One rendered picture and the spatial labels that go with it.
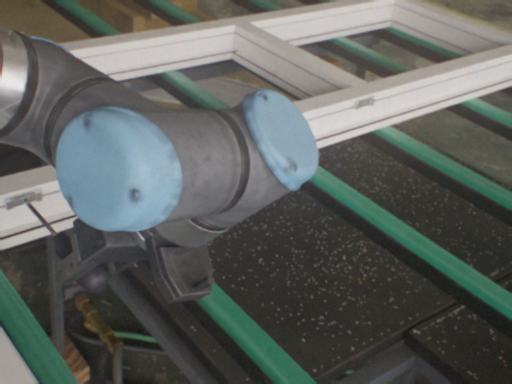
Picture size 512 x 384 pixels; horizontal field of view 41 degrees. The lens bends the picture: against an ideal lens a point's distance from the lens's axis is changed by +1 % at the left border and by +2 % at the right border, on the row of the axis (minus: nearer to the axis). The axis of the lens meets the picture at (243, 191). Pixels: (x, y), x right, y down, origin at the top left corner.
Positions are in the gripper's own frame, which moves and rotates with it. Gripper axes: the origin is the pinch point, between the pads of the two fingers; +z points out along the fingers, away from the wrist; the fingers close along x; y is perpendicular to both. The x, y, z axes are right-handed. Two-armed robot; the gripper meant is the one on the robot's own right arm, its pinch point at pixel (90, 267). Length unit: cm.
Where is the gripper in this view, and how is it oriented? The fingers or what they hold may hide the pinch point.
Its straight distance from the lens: 81.8
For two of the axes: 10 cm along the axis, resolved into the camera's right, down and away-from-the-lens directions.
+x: -7.0, -0.3, -7.1
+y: -2.8, -9.1, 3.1
